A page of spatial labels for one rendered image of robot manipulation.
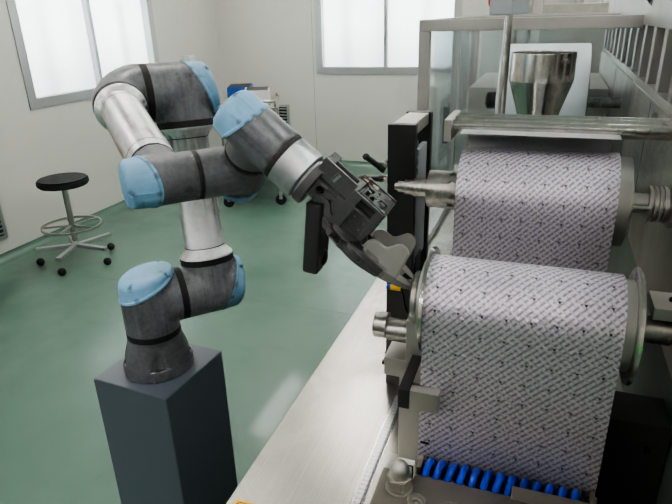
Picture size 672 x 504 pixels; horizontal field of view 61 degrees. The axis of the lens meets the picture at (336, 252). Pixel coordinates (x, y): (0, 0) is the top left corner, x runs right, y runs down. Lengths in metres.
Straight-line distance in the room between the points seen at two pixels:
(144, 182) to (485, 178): 0.51
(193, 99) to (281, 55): 5.65
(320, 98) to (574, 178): 5.89
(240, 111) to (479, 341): 0.44
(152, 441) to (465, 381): 0.79
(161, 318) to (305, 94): 5.67
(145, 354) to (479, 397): 0.75
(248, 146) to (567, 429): 0.56
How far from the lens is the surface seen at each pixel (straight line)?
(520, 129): 0.97
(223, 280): 1.27
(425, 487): 0.84
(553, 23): 1.67
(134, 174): 0.85
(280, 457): 1.08
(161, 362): 1.31
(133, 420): 1.37
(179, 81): 1.22
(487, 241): 0.95
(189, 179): 0.86
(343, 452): 1.08
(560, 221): 0.94
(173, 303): 1.25
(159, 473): 1.43
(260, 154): 0.80
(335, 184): 0.79
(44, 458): 2.72
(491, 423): 0.82
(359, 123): 6.61
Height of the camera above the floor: 1.62
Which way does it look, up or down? 22 degrees down
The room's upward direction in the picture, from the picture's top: 2 degrees counter-clockwise
